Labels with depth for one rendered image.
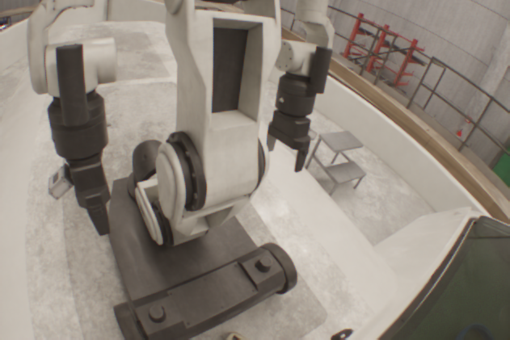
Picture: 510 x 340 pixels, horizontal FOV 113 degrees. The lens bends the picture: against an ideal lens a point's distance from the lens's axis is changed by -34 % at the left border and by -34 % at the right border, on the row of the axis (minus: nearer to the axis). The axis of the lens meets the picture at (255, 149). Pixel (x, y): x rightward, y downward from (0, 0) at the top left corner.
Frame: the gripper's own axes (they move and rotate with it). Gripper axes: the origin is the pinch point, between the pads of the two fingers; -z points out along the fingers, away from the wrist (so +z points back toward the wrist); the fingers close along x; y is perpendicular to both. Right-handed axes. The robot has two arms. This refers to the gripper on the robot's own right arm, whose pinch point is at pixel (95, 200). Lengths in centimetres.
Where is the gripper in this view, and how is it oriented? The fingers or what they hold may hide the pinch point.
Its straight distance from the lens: 48.0
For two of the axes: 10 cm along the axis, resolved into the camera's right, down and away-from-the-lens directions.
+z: 1.3, -8.7, -4.7
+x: 5.9, 4.5, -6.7
